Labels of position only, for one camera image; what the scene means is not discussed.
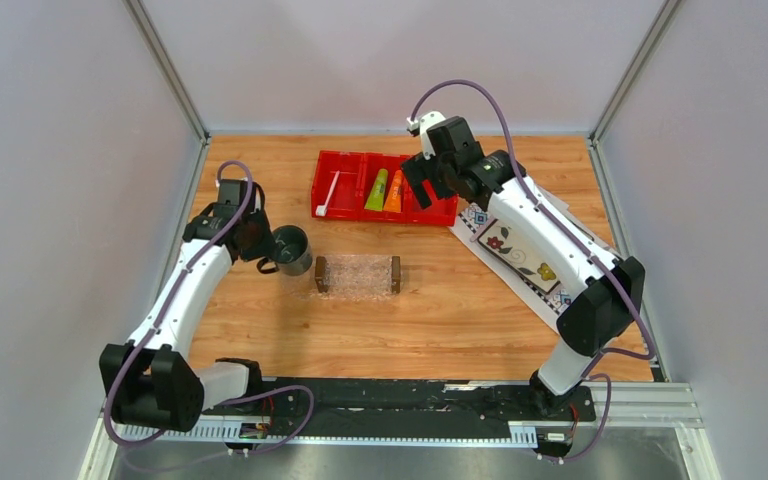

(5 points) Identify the dark grey mug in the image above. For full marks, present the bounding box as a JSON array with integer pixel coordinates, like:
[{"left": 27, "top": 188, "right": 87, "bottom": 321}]
[{"left": 269, "top": 225, "right": 313, "bottom": 277}]

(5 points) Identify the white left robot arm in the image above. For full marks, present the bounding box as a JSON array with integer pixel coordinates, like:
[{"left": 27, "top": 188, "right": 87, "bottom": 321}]
[{"left": 99, "top": 179, "right": 273, "bottom": 432}]

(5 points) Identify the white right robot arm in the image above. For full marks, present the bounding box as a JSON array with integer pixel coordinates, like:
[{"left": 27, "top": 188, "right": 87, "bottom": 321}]
[{"left": 402, "top": 111, "right": 645, "bottom": 419}]

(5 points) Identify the orange toothpaste tube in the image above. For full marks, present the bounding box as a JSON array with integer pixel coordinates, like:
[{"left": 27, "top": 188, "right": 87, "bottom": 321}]
[{"left": 382, "top": 170, "right": 404, "bottom": 213}]

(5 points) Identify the green toothpaste tube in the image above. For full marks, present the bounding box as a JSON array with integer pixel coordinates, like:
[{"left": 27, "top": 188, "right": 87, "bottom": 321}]
[{"left": 364, "top": 168, "right": 389, "bottom": 212}]

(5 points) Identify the white toothbrush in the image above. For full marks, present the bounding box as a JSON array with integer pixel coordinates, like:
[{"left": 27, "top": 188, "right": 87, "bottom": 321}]
[{"left": 315, "top": 171, "right": 340, "bottom": 217}]

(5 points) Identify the clear textured acrylic tray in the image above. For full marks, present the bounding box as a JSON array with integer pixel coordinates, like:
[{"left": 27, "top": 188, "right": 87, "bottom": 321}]
[{"left": 283, "top": 254, "right": 406, "bottom": 301}]

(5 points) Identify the patterned white cloth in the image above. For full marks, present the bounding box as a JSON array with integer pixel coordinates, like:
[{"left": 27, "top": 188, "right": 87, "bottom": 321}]
[{"left": 448, "top": 192, "right": 624, "bottom": 335}]

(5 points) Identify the red three-compartment bin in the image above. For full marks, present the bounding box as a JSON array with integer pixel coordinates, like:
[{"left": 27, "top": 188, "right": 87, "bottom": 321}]
[{"left": 310, "top": 150, "right": 458, "bottom": 227}]

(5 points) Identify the floral square plate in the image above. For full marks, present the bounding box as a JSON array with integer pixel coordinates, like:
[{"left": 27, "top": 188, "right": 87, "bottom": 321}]
[{"left": 477, "top": 220, "right": 562, "bottom": 295}]

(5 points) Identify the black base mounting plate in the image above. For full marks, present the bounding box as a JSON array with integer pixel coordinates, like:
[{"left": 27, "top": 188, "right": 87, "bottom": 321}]
[{"left": 199, "top": 377, "right": 597, "bottom": 442}]

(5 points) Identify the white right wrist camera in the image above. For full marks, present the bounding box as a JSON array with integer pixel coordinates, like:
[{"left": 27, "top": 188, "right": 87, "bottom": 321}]
[{"left": 406, "top": 111, "right": 446, "bottom": 160}]

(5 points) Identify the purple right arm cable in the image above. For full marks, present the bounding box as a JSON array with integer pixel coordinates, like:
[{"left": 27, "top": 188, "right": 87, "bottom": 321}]
[{"left": 409, "top": 79, "right": 657, "bottom": 464}]

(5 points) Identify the aluminium frame rail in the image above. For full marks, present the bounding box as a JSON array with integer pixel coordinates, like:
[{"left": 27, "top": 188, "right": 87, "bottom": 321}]
[{"left": 79, "top": 377, "right": 721, "bottom": 479}]

